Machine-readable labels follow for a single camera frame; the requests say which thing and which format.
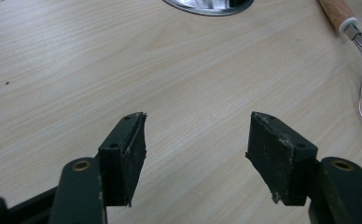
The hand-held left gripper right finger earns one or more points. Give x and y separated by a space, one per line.
278 161

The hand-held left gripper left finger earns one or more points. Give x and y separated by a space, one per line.
121 165

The steel mixing bowl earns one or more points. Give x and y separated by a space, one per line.
210 6

